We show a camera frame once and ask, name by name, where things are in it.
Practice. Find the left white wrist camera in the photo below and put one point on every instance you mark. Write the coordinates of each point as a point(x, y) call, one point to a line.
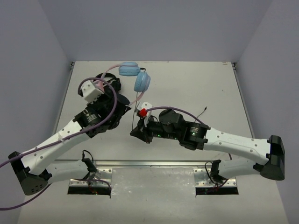
point(90, 90)

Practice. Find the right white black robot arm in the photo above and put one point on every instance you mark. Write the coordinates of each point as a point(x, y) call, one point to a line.
point(264, 157)

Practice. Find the metal mounting plate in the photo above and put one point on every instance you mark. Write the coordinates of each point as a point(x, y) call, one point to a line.
point(201, 179)
point(103, 178)

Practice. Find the metal rail strip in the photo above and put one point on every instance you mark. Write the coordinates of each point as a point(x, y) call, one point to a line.
point(144, 163)

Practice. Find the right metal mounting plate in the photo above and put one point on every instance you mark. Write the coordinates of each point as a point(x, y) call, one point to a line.
point(201, 179)

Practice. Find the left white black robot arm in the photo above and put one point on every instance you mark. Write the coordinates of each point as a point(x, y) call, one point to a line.
point(36, 168)

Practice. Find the black headphones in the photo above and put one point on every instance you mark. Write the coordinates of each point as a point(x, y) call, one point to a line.
point(113, 80)

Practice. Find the pink blue cat-ear headphones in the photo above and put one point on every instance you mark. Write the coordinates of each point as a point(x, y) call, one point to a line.
point(131, 69)

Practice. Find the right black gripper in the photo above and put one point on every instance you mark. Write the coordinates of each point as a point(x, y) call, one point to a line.
point(140, 133)

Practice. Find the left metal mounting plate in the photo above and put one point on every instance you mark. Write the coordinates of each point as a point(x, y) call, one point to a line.
point(103, 178)

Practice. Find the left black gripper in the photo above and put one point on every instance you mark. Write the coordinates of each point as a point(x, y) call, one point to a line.
point(112, 87)

